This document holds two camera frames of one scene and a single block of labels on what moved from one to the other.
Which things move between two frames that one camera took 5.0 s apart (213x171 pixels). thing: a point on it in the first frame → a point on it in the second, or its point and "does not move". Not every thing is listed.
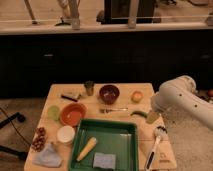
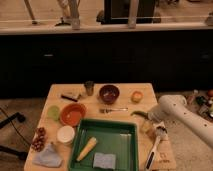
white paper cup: (65, 134) does not move
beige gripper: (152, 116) → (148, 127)
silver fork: (107, 110) does not move
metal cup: (89, 84) does not move
